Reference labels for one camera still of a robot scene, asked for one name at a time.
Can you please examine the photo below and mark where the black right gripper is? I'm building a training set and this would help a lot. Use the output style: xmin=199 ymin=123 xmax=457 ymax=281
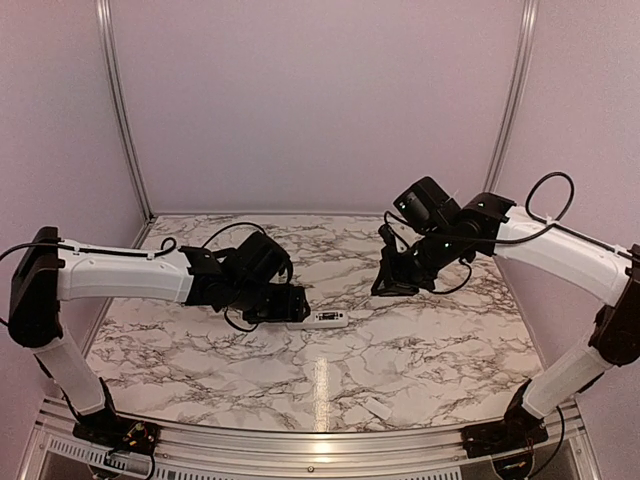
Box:
xmin=371 ymin=224 xmax=460 ymax=296

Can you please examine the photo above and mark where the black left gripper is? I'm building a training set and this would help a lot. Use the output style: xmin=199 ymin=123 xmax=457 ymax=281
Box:
xmin=231 ymin=279 xmax=311 ymax=324

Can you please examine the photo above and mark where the white remote control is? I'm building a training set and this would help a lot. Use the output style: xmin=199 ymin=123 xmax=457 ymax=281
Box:
xmin=286 ymin=310 xmax=349 ymax=330

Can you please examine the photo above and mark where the white battery cover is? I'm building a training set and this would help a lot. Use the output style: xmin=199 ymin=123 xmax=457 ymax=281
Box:
xmin=362 ymin=398 xmax=392 ymax=420

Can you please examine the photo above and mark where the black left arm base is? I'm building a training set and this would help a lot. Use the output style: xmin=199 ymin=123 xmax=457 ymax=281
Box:
xmin=72 ymin=398 xmax=160 ymax=456

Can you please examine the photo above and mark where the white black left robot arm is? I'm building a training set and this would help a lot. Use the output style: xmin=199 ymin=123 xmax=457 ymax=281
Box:
xmin=6 ymin=227 xmax=311 ymax=445

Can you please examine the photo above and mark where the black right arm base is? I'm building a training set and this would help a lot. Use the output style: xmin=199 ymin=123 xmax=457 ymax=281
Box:
xmin=461 ymin=403 xmax=549 ymax=458

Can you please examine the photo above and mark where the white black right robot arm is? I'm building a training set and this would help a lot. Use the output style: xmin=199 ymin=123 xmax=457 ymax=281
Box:
xmin=371 ymin=177 xmax=639 ymax=448

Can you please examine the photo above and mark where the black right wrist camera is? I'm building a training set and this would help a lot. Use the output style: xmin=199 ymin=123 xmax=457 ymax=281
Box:
xmin=378 ymin=224 xmax=397 ymax=250

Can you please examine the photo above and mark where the right aluminium frame post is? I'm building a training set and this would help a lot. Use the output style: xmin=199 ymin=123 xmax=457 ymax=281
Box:
xmin=483 ymin=0 xmax=540 ymax=192

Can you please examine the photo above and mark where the aluminium frame post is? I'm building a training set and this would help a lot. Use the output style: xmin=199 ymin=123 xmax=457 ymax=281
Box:
xmin=95 ymin=0 xmax=154 ymax=222
xmin=483 ymin=0 xmax=540 ymax=192

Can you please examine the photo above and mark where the aluminium front frame rail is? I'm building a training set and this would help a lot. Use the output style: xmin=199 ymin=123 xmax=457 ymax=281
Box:
xmin=29 ymin=394 xmax=601 ymax=480

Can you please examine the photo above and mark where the left aluminium frame post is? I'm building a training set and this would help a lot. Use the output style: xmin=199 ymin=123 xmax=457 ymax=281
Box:
xmin=95 ymin=0 xmax=154 ymax=222

